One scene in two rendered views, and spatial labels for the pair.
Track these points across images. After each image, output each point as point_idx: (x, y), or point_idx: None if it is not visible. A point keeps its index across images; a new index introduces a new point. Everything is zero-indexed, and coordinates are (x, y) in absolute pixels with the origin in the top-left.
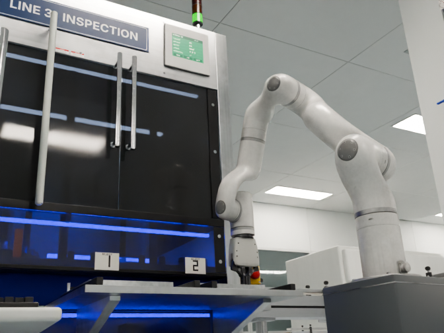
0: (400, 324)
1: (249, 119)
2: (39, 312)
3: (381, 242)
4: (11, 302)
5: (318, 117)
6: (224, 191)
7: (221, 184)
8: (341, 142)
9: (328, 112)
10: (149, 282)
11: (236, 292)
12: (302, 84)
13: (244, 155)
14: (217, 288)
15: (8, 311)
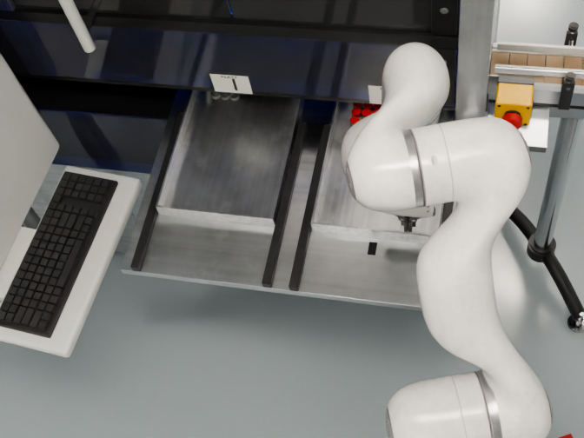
0: None
1: (383, 93)
2: (49, 352)
3: None
4: (26, 331)
5: (421, 299)
6: (342, 160)
7: (344, 140)
8: (388, 411)
9: (437, 314)
10: (237, 215)
11: (328, 298)
12: (446, 182)
13: None
14: (298, 292)
15: (23, 345)
